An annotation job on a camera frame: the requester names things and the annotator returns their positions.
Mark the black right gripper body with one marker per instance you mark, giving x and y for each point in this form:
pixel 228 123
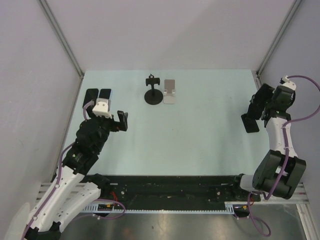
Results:
pixel 270 102

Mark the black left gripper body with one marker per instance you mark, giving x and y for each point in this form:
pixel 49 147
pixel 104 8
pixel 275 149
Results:
pixel 112 125

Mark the black phone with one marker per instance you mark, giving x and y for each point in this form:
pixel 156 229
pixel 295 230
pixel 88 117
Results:
pixel 259 101

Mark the black round-base phone stand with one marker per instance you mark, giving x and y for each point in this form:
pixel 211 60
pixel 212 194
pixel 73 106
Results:
pixel 153 96

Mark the black smartphone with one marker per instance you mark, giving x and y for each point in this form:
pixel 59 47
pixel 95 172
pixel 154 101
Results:
pixel 91 94

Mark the white phone stand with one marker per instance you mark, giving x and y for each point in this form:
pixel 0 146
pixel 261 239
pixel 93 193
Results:
pixel 169 94

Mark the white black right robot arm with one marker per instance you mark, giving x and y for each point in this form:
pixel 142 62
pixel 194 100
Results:
pixel 281 170

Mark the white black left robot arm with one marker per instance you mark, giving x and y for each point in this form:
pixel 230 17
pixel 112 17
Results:
pixel 56 209

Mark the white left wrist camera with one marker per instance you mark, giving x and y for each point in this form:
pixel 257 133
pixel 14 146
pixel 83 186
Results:
pixel 102 108

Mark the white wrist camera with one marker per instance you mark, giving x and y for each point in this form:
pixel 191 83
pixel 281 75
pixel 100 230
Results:
pixel 102 108
pixel 286 82

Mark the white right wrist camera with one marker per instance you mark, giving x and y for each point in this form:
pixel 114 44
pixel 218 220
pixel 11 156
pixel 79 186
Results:
pixel 286 82

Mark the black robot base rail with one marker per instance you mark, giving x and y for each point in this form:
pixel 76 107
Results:
pixel 174 192

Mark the aluminium corner frame post right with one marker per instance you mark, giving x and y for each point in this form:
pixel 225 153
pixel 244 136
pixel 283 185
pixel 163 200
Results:
pixel 289 16

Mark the aluminium corner frame post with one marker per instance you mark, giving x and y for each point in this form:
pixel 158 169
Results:
pixel 53 22
pixel 289 16

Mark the white slotted cable duct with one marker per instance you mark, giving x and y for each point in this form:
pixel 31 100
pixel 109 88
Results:
pixel 98 208

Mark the aluminium corner frame post left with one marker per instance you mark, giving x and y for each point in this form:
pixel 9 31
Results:
pixel 53 22

